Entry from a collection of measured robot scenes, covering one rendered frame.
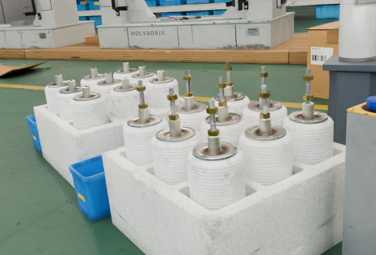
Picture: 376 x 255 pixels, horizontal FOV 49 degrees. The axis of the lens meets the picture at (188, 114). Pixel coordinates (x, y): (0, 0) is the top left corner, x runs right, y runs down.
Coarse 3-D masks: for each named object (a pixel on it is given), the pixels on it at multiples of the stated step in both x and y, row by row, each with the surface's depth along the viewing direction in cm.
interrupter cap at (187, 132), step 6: (162, 132) 79; (168, 132) 79; (186, 132) 78; (192, 132) 78; (156, 138) 77; (162, 138) 76; (168, 138) 76; (174, 138) 76; (180, 138) 75; (186, 138) 75
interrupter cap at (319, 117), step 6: (294, 114) 83; (300, 114) 83; (318, 114) 82; (324, 114) 82; (294, 120) 80; (300, 120) 80; (306, 120) 79; (312, 120) 79; (318, 120) 79; (324, 120) 78
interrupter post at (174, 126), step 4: (168, 120) 77; (176, 120) 77; (172, 124) 77; (176, 124) 77; (180, 124) 77; (172, 128) 77; (176, 128) 77; (180, 128) 77; (172, 132) 77; (176, 132) 77; (180, 132) 78; (172, 136) 77
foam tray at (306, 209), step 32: (128, 160) 86; (128, 192) 84; (160, 192) 72; (256, 192) 69; (288, 192) 70; (320, 192) 76; (128, 224) 88; (160, 224) 75; (192, 224) 65; (224, 224) 63; (256, 224) 67; (288, 224) 72; (320, 224) 78
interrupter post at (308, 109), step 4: (304, 104) 80; (308, 104) 80; (312, 104) 80; (304, 108) 80; (308, 108) 80; (312, 108) 80; (304, 112) 80; (308, 112) 80; (312, 112) 80; (304, 116) 81; (308, 116) 80; (312, 116) 80
